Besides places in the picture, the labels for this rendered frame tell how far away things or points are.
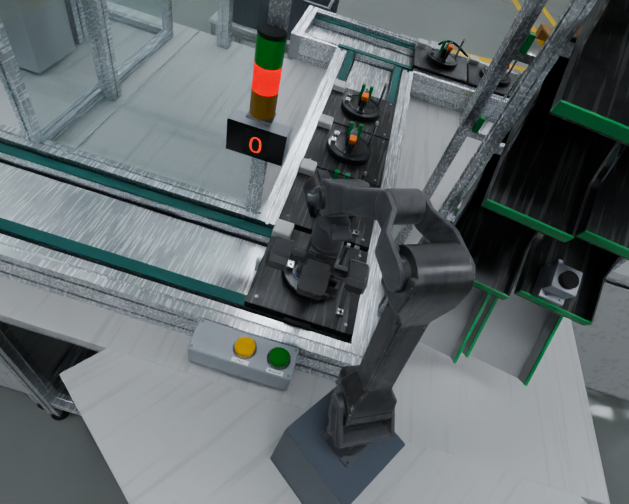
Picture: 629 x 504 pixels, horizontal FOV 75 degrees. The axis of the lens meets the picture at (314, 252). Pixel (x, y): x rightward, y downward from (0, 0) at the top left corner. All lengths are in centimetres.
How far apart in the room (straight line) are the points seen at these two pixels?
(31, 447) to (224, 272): 112
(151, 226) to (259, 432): 54
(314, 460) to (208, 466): 26
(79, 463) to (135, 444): 93
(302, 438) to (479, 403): 52
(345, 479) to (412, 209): 43
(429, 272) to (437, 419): 66
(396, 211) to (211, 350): 52
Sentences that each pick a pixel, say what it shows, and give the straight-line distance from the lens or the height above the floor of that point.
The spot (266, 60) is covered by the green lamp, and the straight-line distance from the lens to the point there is 77.
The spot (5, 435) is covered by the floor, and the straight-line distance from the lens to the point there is 192.
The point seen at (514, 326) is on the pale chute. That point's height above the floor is 106.
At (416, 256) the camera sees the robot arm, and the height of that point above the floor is 145.
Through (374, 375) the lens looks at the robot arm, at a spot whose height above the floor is 127.
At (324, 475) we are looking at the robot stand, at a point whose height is 106.
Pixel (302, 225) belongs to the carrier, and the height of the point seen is 97.
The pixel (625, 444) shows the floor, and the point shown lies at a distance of 258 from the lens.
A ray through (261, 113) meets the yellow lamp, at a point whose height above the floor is 127.
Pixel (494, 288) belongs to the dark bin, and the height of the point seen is 119.
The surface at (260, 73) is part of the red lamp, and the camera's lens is 78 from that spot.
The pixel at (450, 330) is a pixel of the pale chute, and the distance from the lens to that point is 92.
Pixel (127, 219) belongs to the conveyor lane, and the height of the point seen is 92.
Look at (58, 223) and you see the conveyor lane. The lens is 112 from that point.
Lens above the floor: 172
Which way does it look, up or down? 50 degrees down
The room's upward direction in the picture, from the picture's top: 19 degrees clockwise
